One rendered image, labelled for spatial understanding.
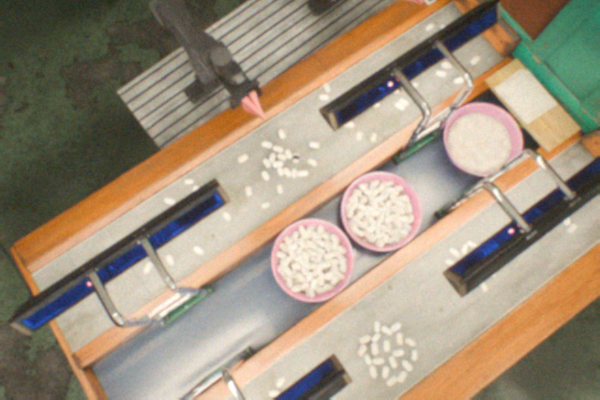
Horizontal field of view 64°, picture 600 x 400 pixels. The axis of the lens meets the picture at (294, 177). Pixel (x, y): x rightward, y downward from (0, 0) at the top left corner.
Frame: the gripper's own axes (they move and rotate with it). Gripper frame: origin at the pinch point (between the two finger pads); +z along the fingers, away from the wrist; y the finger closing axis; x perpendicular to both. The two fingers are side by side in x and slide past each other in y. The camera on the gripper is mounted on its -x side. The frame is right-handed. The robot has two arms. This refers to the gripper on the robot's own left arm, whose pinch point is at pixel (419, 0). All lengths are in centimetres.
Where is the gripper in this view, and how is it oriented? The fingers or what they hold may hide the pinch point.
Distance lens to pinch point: 158.3
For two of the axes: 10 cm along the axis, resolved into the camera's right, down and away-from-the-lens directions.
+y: 7.8, -6.0, 1.5
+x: 0.0, 2.4, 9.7
